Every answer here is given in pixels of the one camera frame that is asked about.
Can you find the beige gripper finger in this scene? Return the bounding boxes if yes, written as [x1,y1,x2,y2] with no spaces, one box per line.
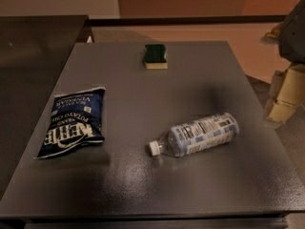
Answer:
[265,63,305,123]

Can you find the green and yellow sponge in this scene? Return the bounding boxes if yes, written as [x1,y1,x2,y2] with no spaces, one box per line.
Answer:
[143,44,168,70]

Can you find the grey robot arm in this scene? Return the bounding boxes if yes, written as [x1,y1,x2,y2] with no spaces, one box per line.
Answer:
[264,0,305,127]

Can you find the clear plastic water bottle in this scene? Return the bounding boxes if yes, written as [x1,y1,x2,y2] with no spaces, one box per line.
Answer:
[149,113,239,157]

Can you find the blue potato chips bag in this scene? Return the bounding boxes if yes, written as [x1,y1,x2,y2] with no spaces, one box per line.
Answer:
[37,87,106,158]

